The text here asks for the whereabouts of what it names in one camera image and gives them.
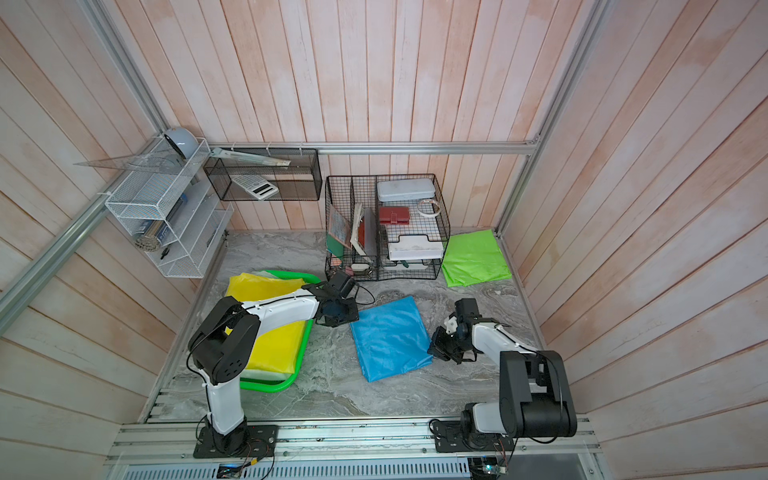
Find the white paper tray box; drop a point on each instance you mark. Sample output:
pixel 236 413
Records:
pixel 415 247

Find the black wire tray stack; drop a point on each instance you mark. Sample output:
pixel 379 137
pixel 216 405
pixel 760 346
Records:
pixel 437 229

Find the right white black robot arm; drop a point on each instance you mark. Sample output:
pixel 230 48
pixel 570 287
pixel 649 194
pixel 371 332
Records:
pixel 534 397

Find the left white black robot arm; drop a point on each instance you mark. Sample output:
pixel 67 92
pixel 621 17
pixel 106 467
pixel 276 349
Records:
pixel 220 348

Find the clear triangle ruler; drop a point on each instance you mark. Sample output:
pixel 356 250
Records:
pixel 163 162

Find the blue raincoat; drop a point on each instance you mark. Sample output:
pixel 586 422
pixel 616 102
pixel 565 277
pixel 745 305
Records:
pixel 391 340

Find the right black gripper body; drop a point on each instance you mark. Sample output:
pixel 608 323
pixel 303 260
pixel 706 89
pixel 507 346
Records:
pixel 449 344

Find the black wire file organizer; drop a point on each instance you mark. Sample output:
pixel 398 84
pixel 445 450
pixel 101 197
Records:
pixel 352 237

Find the black mesh wall basket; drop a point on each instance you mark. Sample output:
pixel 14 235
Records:
pixel 295 172

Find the green plastic basket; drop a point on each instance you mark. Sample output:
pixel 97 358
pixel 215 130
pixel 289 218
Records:
pixel 276 356

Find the white wire wall shelf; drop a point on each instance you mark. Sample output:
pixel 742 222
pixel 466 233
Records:
pixel 196 218

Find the white calculator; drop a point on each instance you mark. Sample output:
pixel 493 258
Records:
pixel 256 186

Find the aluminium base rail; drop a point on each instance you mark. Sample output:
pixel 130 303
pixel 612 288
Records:
pixel 354 448

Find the light green raincoat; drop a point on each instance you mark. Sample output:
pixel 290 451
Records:
pixel 474 258

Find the yellow raincoat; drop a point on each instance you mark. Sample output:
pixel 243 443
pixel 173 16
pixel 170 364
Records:
pixel 276 348

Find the white tape roll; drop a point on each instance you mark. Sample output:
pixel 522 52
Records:
pixel 429 208

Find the red wallet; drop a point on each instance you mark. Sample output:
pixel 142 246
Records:
pixel 394 215

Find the rolled silver bundle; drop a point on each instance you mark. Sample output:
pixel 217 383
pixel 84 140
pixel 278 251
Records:
pixel 151 235

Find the grey pencil case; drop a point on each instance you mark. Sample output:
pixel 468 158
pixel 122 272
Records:
pixel 405 190

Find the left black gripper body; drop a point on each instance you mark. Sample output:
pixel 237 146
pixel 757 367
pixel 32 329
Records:
pixel 344 313

